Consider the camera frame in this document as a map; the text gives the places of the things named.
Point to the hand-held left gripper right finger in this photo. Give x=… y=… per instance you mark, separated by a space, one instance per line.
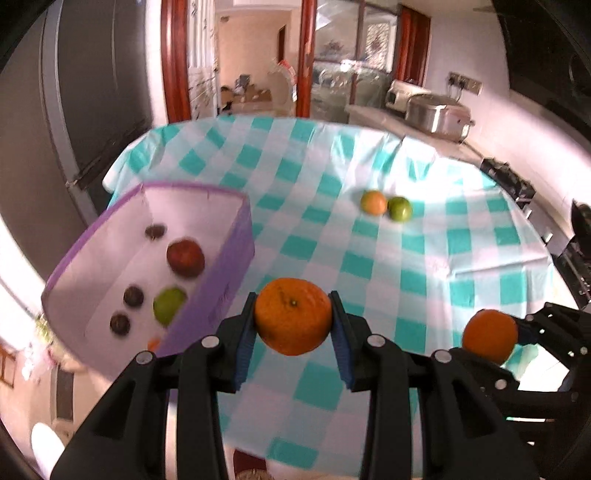
x=342 y=344

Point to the dark brown passion fruit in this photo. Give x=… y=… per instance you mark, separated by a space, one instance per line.
x=133 y=296
x=120 y=323
x=154 y=230

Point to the small green citrus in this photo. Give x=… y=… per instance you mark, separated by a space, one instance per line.
x=400 y=208

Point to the grey refrigerator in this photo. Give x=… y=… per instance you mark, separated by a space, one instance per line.
x=92 y=92

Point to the white countertop appliance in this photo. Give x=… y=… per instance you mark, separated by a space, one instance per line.
x=400 y=93

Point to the teal white checked tablecloth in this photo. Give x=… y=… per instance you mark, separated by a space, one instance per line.
x=323 y=184

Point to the black gas stove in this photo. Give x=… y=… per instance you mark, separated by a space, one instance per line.
x=508 y=177

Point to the dark range hood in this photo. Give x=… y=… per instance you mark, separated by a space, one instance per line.
x=545 y=50

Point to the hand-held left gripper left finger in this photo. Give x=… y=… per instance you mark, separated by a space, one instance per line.
x=244 y=344

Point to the wall power socket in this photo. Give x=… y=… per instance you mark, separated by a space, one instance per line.
x=466 y=83

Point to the large green apple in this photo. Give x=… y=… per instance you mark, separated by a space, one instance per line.
x=169 y=305

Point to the red-brown wooden door frame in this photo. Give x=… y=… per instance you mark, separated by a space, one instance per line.
x=178 y=60

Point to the purple storage box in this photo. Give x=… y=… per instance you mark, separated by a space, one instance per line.
x=221 y=277

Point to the orange tangerine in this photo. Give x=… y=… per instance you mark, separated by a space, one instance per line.
x=294 y=316
x=153 y=344
x=490 y=335

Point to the dark red apple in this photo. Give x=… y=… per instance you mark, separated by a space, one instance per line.
x=185 y=257

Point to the red curtain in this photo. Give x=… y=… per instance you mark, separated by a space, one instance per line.
x=413 y=44

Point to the yellow-orange tangerine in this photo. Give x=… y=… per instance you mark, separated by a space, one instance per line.
x=373 y=202

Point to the silver electric cooker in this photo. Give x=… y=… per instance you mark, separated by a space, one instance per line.
x=438 y=113

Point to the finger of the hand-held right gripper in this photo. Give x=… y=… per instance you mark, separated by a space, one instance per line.
x=501 y=376
x=554 y=330

